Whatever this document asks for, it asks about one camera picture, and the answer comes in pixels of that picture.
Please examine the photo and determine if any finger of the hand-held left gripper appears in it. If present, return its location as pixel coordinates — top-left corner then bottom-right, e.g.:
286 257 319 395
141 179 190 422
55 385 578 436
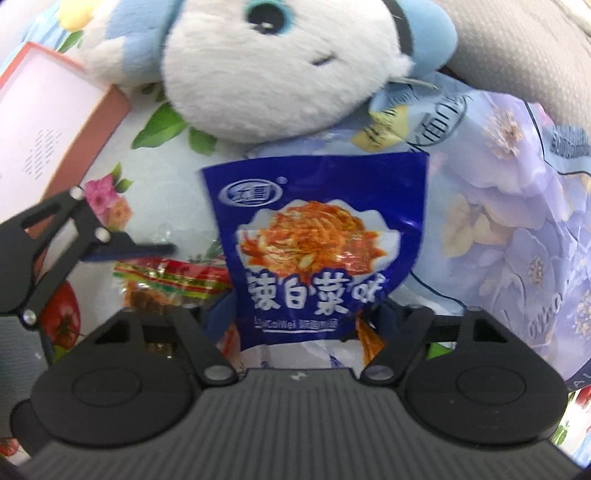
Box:
0 187 177 326

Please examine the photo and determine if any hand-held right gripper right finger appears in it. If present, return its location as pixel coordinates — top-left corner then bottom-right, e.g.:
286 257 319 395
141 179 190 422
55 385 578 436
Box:
360 302 519 385

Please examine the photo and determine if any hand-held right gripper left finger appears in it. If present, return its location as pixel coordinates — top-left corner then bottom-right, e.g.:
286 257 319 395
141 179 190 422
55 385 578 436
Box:
76 294 238 387

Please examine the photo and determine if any red green striped snack packet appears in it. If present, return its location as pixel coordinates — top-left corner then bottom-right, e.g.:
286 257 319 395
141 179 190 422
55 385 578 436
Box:
113 257 234 320

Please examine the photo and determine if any dark blue snack packet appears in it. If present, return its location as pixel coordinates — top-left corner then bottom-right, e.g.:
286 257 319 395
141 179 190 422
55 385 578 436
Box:
202 151 431 371

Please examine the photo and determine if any fruit print sheet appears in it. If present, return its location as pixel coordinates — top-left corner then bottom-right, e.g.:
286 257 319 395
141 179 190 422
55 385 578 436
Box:
0 0 591 469

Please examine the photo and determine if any floral plastic bag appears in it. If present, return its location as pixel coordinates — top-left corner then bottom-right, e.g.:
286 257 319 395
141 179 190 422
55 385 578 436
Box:
245 74 591 394

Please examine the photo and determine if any white and blue plush toy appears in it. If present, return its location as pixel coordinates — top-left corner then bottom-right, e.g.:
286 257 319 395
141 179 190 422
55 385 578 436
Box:
74 0 459 142

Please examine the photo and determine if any grey blanket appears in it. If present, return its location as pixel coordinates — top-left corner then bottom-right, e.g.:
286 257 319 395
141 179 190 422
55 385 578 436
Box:
434 0 591 126

